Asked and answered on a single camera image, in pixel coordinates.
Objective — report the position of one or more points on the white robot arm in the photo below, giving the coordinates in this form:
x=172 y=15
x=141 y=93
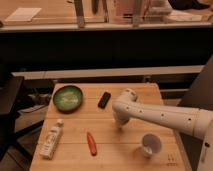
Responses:
x=195 y=122

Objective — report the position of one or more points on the black rectangular block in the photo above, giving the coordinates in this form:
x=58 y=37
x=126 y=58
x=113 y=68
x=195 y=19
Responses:
x=104 y=100

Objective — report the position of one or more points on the green ceramic bowl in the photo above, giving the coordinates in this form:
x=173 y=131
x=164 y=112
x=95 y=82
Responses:
x=68 y=98

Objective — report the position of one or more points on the orange carrot toy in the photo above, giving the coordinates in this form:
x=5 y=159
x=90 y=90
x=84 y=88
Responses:
x=91 y=144

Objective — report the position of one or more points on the white paper cup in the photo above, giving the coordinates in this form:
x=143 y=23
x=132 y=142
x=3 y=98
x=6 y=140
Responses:
x=150 y=145

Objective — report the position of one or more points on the white plastic bottle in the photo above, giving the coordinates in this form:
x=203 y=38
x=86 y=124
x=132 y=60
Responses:
x=49 y=146

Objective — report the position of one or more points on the white flat board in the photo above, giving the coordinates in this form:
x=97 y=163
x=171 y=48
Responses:
x=22 y=14

